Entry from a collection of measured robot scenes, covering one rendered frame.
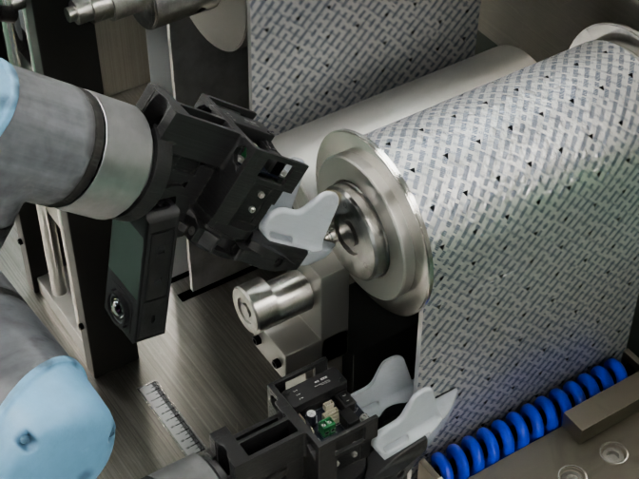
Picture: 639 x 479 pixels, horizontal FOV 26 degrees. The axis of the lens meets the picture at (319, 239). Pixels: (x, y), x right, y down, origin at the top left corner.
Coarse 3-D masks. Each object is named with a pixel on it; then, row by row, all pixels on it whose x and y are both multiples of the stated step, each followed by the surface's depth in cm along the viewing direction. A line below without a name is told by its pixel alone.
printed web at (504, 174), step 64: (256, 0) 107; (320, 0) 111; (384, 0) 115; (448, 0) 119; (192, 64) 127; (256, 64) 111; (320, 64) 115; (384, 64) 120; (448, 64) 125; (576, 64) 106; (384, 128) 102; (448, 128) 100; (512, 128) 101; (576, 128) 103; (448, 192) 98; (512, 192) 100; (576, 192) 104; (192, 256) 142; (448, 256) 99; (512, 256) 104
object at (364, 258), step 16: (336, 192) 100; (352, 192) 99; (352, 208) 99; (368, 208) 98; (336, 224) 103; (352, 224) 100; (368, 224) 98; (352, 240) 101; (368, 240) 99; (384, 240) 99; (336, 256) 105; (352, 256) 102; (368, 256) 100; (384, 256) 99; (352, 272) 103; (368, 272) 101; (384, 272) 101
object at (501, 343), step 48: (576, 240) 108; (624, 240) 112; (480, 288) 104; (528, 288) 108; (576, 288) 112; (624, 288) 116; (432, 336) 104; (480, 336) 108; (528, 336) 112; (576, 336) 117; (624, 336) 122; (432, 384) 108; (480, 384) 112; (528, 384) 117
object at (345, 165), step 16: (624, 48) 109; (336, 160) 101; (352, 160) 99; (320, 176) 104; (336, 176) 102; (352, 176) 100; (368, 176) 98; (320, 192) 105; (368, 192) 98; (384, 192) 97; (384, 208) 97; (400, 208) 97; (384, 224) 98; (400, 224) 97; (400, 240) 97; (400, 256) 98; (400, 272) 99; (368, 288) 104; (384, 288) 102; (400, 288) 100
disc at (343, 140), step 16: (320, 144) 104; (336, 144) 102; (352, 144) 100; (368, 144) 98; (320, 160) 105; (368, 160) 98; (384, 160) 97; (384, 176) 97; (400, 176) 96; (400, 192) 96; (416, 208) 96; (416, 224) 96; (416, 240) 97; (416, 256) 98; (432, 256) 97; (416, 272) 99; (432, 272) 97; (416, 288) 100; (432, 288) 98; (384, 304) 105; (400, 304) 103; (416, 304) 101
